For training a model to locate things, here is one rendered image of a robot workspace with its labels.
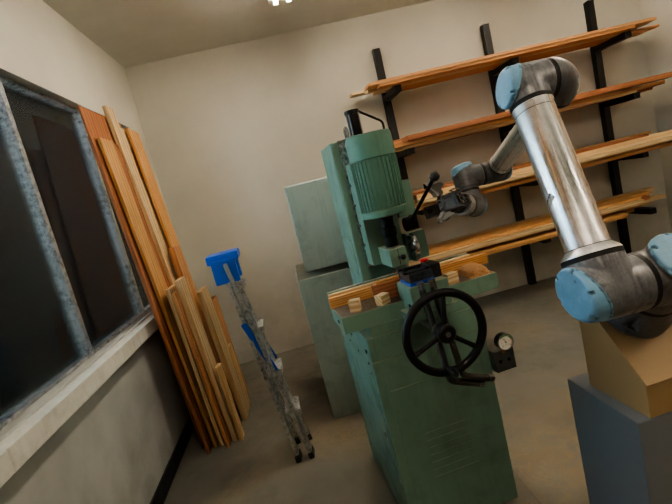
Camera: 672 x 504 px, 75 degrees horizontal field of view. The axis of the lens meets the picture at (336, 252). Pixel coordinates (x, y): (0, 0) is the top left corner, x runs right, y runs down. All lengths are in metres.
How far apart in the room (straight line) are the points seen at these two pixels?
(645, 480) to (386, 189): 1.14
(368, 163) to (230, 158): 2.50
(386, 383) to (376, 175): 0.75
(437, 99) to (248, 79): 1.67
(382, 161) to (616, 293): 0.84
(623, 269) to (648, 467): 0.57
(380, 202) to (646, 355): 0.92
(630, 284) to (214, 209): 3.33
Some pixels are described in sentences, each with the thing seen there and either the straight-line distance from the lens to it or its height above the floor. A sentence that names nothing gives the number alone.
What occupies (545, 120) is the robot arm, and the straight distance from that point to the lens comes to 1.36.
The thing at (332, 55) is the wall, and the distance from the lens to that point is 4.17.
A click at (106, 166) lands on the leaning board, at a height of 1.75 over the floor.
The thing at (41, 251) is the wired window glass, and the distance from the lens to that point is 2.30.
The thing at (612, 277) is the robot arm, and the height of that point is 0.97.
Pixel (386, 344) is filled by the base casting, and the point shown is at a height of 0.76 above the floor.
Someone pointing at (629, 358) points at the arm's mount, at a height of 0.70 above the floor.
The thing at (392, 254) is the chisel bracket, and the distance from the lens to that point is 1.67.
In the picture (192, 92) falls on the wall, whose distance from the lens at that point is 4.13.
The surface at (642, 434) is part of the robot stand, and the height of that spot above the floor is 0.52.
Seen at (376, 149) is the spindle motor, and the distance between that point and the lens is 1.62.
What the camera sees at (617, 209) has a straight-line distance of 4.46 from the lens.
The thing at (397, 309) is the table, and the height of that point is 0.87.
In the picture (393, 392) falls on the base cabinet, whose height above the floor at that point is 0.58.
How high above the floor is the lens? 1.34
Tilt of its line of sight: 8 degrees down
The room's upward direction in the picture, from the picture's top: 14 degrees counter-clockwise
